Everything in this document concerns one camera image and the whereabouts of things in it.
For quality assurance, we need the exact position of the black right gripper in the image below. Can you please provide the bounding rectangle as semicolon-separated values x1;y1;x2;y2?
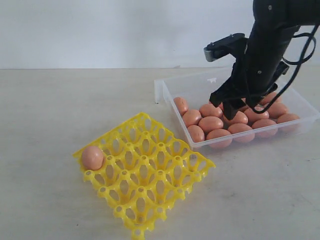
209;47;289;120

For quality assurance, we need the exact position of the yellow plastic egg tray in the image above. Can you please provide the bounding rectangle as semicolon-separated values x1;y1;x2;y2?
80;112;214;240

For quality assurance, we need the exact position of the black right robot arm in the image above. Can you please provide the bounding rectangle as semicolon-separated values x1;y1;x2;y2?
203;0;320;120

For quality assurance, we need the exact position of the clear plastic container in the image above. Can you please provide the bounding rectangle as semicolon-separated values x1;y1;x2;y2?
154;67;320;149

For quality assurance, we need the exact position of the black cable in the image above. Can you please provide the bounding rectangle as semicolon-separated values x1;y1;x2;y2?
239;24;320;114

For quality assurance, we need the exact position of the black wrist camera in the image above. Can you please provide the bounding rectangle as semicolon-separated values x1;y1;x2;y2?
203;33;248;62

